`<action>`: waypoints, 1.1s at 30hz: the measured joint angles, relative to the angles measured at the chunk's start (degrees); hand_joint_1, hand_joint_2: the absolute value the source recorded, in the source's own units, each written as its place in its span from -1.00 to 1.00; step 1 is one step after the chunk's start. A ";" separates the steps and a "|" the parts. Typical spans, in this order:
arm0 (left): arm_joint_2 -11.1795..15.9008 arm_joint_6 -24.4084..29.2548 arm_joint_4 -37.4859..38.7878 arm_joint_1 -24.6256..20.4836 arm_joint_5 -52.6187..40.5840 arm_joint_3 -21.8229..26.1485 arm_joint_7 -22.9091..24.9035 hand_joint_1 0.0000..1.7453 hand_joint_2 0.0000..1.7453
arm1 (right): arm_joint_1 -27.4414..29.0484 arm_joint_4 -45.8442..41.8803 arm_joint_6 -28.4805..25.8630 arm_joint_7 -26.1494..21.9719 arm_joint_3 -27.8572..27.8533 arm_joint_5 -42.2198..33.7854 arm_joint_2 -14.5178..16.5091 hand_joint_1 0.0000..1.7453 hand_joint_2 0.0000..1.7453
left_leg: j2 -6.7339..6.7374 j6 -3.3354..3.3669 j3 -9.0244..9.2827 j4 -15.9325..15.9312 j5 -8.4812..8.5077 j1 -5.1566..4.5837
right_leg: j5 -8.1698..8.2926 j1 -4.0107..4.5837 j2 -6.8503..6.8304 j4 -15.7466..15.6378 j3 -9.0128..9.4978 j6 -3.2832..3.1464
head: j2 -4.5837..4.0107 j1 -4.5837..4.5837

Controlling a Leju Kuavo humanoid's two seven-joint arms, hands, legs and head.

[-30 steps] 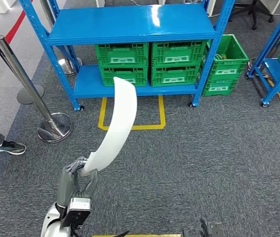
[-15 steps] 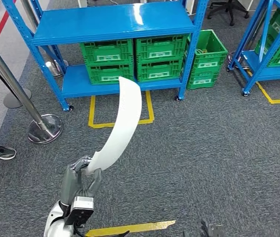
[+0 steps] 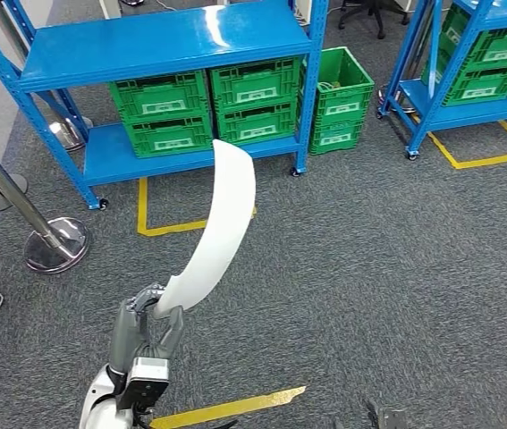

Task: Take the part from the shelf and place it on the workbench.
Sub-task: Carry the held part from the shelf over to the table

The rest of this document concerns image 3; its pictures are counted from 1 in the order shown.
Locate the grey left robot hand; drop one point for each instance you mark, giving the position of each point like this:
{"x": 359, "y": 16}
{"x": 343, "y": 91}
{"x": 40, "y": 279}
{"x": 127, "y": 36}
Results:
{"x": 128, "y": 337}

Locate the white curved panel part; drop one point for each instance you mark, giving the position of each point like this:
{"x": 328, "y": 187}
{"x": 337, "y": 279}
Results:
{"x": 226, "y": 225}

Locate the blue metal shelf rack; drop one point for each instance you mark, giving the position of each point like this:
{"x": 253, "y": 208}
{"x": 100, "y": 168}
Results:
{"x": 503, "y": 12}
{"x": 159, "y": 41}

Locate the chrome barrier stanchion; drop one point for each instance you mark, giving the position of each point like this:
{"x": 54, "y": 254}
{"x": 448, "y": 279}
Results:
{"x": 387, "y": 97}
{"x": 56, "y": 248}

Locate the yellow floor tape strip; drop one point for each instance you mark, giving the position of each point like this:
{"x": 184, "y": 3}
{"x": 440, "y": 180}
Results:
{"x": 235, "y": 405}

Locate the green plastic crate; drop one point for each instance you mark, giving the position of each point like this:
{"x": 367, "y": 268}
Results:
{"x": 481, "y": 89}
{"x": 257, "y": 127}
{"x": 342, "y": 89}
{"x": 159, "y": 97}
{"x": 495, "y": 50}
{"x": 170, "y": 139}
{"x": 335, "y": 139}
{"x": 255, "y": 86}

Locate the black office chair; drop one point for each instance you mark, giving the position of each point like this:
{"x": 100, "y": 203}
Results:
{"x": 376, "y": 18}

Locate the yellow floor tape square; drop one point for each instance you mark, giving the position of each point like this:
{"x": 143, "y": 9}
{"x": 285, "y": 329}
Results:
{"x": 481, "y": 161}

